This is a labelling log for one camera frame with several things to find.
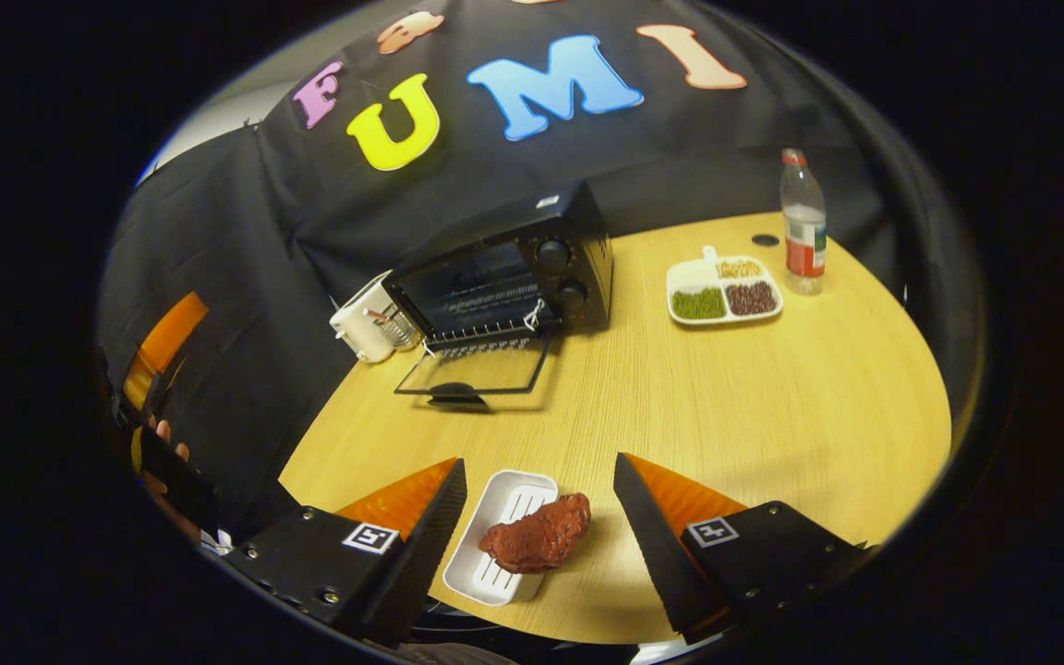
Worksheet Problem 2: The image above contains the white ribbed tray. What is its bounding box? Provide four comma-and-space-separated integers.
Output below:
442, 469, 559, 608

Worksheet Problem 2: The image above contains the white toaster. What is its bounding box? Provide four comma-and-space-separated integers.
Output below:
329, 270, 422, 364

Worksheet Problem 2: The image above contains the white divided plate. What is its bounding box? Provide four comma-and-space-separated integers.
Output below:
666, 246, 784, 327

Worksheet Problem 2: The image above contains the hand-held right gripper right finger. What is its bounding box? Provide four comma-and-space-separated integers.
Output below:
612, 453, 870, 646

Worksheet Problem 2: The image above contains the black electric oven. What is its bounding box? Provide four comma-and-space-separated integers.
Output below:
384, 180, 614, 413

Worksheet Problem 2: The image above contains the clear plastic bottle red label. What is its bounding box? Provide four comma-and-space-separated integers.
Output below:
780, 148, 828, 296

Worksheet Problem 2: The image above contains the red beans heap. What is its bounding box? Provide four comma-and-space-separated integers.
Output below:
726, 282, 780, 317

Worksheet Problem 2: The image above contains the small metal wire rack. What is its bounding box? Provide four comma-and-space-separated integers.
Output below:
368, 308, 420, 350

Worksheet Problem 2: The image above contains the red meat piece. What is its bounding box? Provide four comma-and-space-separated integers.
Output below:
479, 492, 592, 574

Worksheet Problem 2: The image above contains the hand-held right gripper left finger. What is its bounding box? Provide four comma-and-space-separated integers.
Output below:
223, 457, 468, 647

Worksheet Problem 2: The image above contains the green beans heap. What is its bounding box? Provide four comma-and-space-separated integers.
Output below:
672, 288, 728, 321

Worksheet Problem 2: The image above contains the black backdrop cloth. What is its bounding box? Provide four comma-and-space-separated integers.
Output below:
93, 0, 985, 546

